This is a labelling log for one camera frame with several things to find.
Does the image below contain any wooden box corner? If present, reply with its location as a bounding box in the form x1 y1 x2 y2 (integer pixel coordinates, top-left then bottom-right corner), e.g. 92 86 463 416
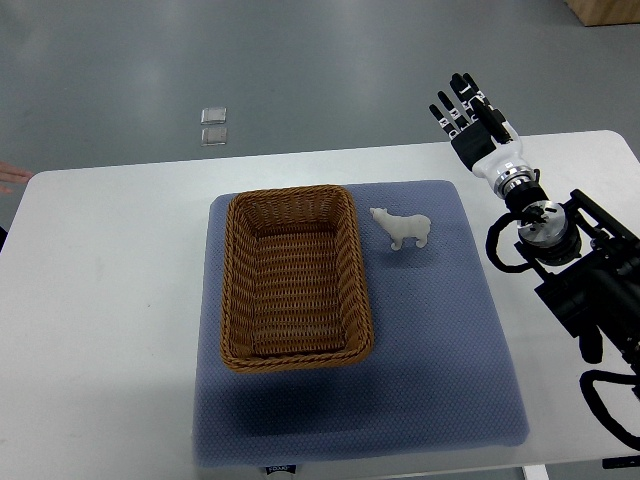
565 0 639 27

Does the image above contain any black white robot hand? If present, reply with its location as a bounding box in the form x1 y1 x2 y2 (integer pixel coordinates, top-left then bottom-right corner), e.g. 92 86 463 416
429 73 535 189

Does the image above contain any lower floor plate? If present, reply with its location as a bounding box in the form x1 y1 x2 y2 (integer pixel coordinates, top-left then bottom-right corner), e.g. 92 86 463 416
201 126 228 146

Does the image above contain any person's hand at edge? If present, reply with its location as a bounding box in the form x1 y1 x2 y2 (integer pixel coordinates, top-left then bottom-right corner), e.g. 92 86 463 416
0 161 34 194

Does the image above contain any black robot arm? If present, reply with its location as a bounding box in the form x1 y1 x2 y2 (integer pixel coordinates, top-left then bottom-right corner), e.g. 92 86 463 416
485 167 639 449

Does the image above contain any white bear figurine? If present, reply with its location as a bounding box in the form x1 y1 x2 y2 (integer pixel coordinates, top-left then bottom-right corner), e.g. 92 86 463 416
369 208 431 251

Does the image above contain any floor plate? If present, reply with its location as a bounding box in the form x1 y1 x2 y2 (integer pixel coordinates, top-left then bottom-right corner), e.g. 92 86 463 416
201 107 227 125
201 126 228 146

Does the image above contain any upper floor plate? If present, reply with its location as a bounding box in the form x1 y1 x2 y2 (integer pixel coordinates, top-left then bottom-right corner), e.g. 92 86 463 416
201 107 227 125

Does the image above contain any blue quilted mat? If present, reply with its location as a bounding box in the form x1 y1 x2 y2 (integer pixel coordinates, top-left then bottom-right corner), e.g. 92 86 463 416
193 180 529 468

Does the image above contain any brown wicker basket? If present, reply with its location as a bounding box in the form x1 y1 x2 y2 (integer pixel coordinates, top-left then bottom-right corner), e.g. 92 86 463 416
220 185 374 374

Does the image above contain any black table control panel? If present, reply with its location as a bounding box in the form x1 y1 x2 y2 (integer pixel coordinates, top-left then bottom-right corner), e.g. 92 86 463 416
602 455 640 470

